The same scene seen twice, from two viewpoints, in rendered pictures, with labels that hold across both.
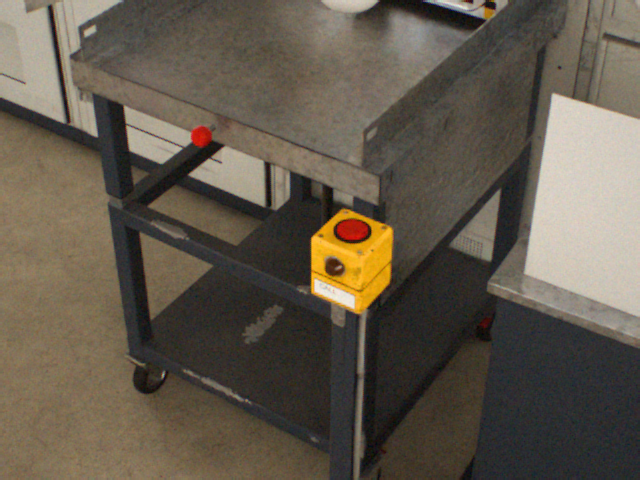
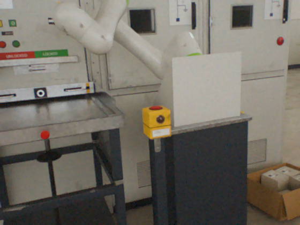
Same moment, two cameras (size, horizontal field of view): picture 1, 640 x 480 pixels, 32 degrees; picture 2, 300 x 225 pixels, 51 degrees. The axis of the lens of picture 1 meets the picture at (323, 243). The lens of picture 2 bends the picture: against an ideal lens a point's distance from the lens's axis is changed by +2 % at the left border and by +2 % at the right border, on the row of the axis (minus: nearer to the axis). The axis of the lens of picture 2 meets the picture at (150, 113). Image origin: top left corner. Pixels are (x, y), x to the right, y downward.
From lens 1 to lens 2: 115 cm
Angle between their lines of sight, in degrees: 52
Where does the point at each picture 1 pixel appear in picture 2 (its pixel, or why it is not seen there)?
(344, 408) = (163, 192)
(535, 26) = not seen: hidden behind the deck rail
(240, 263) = (60, 198)
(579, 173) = (184, 81)
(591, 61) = not seen: hidden behind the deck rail
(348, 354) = (162, 163)
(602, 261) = (195, 107)
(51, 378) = not seen: outside the picture
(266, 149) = (73, 129)
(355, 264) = (167, 113)
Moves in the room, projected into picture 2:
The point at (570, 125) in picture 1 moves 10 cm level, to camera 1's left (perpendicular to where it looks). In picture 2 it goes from (178, 66) to (165, 68)
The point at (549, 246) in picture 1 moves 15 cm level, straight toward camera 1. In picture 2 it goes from (180, 111) to (205, 117)
